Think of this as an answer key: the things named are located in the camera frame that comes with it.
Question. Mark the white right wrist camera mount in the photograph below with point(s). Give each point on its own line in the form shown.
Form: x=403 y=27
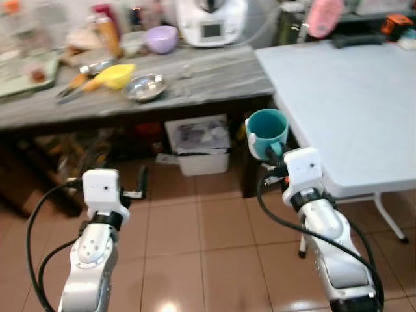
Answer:
x=304 y=168

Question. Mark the clear drinking glass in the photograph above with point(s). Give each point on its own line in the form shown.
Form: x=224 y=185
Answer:
x=186 y=81

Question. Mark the teal cup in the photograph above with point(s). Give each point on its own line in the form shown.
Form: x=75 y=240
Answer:
x=266 y=127

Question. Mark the pink rounded object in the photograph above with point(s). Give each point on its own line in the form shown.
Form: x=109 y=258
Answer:
x=325 y=18

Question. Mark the orange and black device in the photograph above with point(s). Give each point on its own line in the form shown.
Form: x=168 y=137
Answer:
x=396 y=25

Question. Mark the white kitchen machine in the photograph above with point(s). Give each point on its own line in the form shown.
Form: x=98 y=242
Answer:
x=211 y=29

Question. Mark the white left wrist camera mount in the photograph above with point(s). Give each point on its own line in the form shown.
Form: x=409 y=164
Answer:
x=103 y=188

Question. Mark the purple bowl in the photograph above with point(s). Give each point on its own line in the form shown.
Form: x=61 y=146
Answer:
x=160 y=40

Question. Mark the grey wood-grain counter table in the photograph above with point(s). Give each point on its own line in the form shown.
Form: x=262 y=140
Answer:
x=221 y=75

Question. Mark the white folding table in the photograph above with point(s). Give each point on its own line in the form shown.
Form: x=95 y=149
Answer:
x=344 y=110

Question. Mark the white storage bin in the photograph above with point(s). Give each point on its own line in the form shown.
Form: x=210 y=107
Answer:
x=201 y=162

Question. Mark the flat black object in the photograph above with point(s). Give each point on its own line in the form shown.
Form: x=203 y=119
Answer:
x=357 y=41

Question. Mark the orange sauce bottle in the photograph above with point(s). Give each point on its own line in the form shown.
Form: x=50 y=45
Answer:
x=109 y=36

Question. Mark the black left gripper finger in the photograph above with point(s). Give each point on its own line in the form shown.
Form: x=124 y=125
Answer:
x=141 y=181

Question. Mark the small steel bowl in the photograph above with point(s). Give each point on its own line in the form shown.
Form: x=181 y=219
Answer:
x=145 y=88

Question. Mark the green rimmed tray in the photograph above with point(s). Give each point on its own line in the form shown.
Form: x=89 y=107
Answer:
x=13 y=84

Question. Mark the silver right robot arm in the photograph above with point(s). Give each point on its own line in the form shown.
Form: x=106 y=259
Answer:
x=328 y=227

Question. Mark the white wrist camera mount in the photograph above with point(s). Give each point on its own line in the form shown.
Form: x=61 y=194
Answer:
x=103 y=188
x=304 y=168

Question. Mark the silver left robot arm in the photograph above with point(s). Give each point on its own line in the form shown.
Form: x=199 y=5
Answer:
x=91 y=260

